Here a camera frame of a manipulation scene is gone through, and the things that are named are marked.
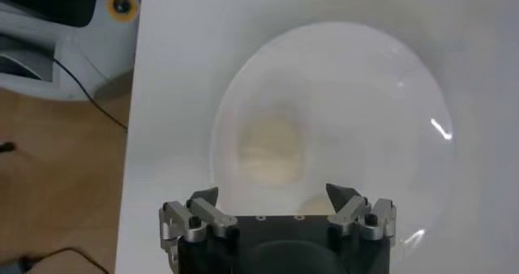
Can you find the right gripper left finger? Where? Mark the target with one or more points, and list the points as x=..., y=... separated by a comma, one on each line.
x=194, y=219

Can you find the white steamed baozi bun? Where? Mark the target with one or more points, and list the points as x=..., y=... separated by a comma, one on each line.
x=271, y=150

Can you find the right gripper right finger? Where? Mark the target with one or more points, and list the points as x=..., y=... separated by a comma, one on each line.
x=365, y=219

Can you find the white round plate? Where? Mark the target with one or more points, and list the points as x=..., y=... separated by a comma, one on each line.
x=344, y=97

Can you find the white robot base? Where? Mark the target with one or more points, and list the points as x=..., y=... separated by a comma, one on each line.
x=81, y=56

